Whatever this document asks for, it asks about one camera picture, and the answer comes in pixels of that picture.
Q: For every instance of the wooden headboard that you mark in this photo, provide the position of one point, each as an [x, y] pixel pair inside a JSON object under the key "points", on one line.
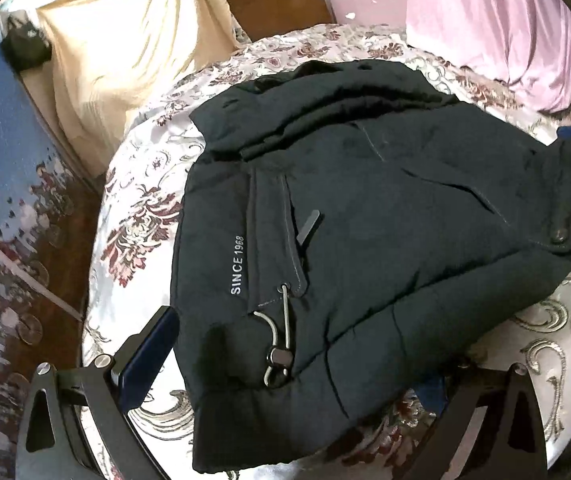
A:
{"points": [[280, 7]]}

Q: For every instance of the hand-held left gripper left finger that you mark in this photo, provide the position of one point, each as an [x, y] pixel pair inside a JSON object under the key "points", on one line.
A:
{"points": [[145, 360]]}

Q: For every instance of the yellow hanging cloth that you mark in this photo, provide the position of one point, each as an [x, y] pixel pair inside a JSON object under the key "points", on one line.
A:
{"points": [[115, 45]]}

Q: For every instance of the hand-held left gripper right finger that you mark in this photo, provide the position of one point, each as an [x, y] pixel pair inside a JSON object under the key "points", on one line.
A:
{"points": [[490, 410]]}

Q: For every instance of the pink curtain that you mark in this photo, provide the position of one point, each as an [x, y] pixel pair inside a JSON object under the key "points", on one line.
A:
{"points": [[495, 25]]}

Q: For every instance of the black padded jacket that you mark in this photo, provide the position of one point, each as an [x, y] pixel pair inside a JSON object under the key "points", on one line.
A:
{"points": [[390, 210]]}

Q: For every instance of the floral satin bedspread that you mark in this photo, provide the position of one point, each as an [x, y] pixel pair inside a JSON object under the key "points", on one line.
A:
{"points": [[130, 200]]}

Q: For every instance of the black tote bag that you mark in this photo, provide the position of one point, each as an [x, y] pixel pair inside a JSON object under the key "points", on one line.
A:
{"points": [[25, 42]]}

